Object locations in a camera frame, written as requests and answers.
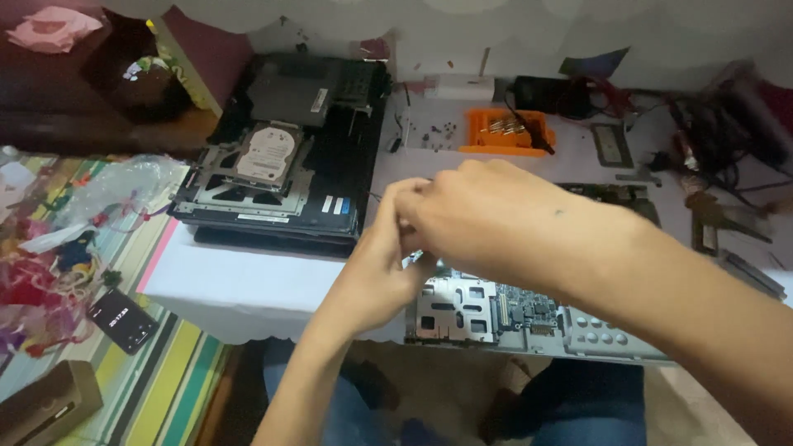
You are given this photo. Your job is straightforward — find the person's left hand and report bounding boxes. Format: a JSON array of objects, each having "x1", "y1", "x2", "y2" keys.
[{"x1": 319, "y1": 178, "x2": 436, "y2": 339}]

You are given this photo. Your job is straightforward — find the person's right hand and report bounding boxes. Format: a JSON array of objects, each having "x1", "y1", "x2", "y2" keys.
[{"x1": 395, "y1": 159, "x2": 609, "y2": 296}]

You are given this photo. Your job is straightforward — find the black disassembled laptop base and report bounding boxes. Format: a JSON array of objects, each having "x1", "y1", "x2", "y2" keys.
[{"x1": 167, "y1": 52, "x2": 392, "y2": 259}]

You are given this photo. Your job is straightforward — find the scatter of small screws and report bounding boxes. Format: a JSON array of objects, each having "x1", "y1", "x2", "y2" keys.
[{"x1": 420, "y1": 123, "x2": 461, "y2": 151}]

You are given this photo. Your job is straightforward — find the orange plastic tray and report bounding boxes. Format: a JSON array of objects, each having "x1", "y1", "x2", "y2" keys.
[{"x1": 457, "y1": 108, "x2": 556, "y2": 157}]

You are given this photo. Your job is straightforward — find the grey laptop chassis with board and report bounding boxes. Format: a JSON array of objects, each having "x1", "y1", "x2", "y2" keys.
[{"x1": 404, "y1": 263, "x2": 677, "y2": 365}]

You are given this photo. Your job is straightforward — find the brass screwdriver bits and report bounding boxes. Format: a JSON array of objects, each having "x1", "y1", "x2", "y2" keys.
[{"x1": 482, "y1": 116, "x2": 527, "y2": 136}]

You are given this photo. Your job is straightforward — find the silver hard drive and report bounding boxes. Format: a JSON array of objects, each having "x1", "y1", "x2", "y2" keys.
[{"x1": 233, "y1": 123, "x2": 304, "y2": 193}]

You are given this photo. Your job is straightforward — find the white rectangular box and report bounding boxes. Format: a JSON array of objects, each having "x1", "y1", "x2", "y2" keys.
[{"x1": 425, "y1": 74, "x2": 497, "y2": 101}]

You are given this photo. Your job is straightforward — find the black power adapter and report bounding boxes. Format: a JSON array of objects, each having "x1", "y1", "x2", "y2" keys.
[{"x1": 513, "y1": 75, "x2": 574, "y2": 115}]

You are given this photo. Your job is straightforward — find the small grey memory module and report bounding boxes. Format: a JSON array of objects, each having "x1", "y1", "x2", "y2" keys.
[{"x1": 590, "y1": 122, "x2": 635, "y2": 169}]

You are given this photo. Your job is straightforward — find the person's blue jeans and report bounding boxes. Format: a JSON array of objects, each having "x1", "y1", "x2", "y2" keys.
[{"x1": 263, "y1": 337, "x2": 649, "y2": 446}]

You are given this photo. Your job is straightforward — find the dark green circuit board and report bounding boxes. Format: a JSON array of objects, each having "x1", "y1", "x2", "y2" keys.
[{"x1": 556, "y1": 182, "x2": 662, "y2": 227}]

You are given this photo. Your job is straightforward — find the clear plastic bag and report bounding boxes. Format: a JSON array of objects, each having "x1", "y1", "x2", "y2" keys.
[{"x1": 59, "y1": 155, "x2": 190, "y2": 231}]

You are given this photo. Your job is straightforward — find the colourful striped mat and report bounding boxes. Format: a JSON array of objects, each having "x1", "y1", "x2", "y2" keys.
[{"x1": 0, "y1": 154, "x2": 231, "y2": 446}]

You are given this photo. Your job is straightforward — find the black smartphone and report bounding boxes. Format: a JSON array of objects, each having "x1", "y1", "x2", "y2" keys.
[{"x1": 85, "y1": 287, "x2": 161, "y2": 356}]

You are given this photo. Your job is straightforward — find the pink cloth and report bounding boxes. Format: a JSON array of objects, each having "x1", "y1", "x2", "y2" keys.
[{"x1": 5, "y1": 5, "x2": 104, "y2": 55}]

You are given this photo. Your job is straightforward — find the brown cardboard box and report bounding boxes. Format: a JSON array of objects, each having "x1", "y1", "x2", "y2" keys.
[{"x1": 0, "y1": 360, "x2": 104, "y2": 446}]

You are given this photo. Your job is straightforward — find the heap of black cables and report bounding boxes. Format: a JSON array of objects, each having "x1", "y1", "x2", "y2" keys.
[{"x1": 666, "y1": 62, "x2": 793, "y2": 193}]

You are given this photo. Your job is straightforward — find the grey metal bracket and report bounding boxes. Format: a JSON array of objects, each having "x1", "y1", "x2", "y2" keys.
[{"x1": 715, "y1": 248, "x2": 789, "y2": 303}]

